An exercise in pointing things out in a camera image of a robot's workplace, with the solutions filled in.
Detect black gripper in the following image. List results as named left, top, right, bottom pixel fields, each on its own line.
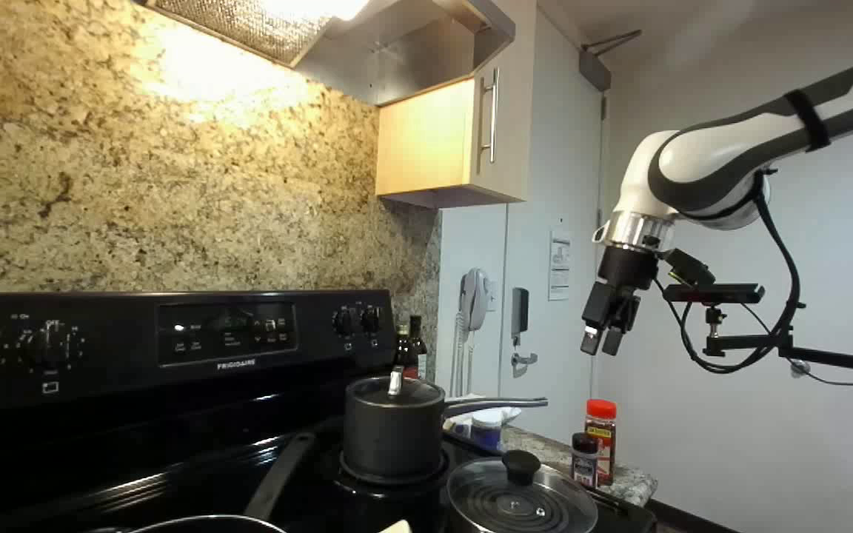
left=577, top=247, right=663, bottom=358

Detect blue jar with white lid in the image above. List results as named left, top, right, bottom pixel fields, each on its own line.
left=469, top=411, right=511, bottom=457

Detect glass lid with black knob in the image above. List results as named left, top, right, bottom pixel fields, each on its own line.
left=445, top=451, right=602, bottom=533

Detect tall black pot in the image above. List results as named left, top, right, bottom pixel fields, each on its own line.
left=339, top=374, right=550, bottom=487

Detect black electric stove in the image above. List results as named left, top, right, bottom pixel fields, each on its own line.
left=0, top=287, right=667, bottom=533

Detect paper notice sheet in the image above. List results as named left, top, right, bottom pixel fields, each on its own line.
left=545, top=234, right=574, bottom=305

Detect door deadbolt lock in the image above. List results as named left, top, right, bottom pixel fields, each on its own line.
left=511, top=284, right=533, bottom=349

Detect red cap spice jar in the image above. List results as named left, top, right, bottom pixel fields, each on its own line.
left=583, top=397, right=620, bottom=490

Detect black cap spice shaker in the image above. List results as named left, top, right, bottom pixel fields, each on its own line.
left=568, top=431, right=602, bottom=491

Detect white door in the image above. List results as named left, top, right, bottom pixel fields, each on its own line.
left=435, top=10, right=611, bottom=448

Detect dark glass bottle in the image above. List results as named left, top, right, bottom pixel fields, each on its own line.
left=392, top=311, right=432, bottom=385

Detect grey door closer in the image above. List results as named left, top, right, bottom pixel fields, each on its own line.
left=577, top=28, right=645, bottom=96

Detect steel range hood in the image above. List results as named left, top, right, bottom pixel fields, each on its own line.
left=134, top=0, right=518, bottom=111

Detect silver door handle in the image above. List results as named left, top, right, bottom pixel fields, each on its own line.
left=511, top=349, right=543, bottom=379

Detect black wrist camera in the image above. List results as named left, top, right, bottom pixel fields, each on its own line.
left=660, top=247, right=716, bottom=296

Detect black bar camera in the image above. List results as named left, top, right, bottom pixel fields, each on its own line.
left=663, top=281, right=768, bottom=305

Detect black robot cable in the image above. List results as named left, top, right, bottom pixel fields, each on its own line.
left=659, top=173, right=807, bottom=377

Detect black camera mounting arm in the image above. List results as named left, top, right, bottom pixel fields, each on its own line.
left=700, top=302, right=853, bottom=379

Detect light wooden wall cabinet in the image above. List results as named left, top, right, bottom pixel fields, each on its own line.
left=376, top=0, right=540, bottom=208

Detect black pot with long handle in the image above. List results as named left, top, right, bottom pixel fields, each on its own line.
left=88, top=431, right=321, bottom=533

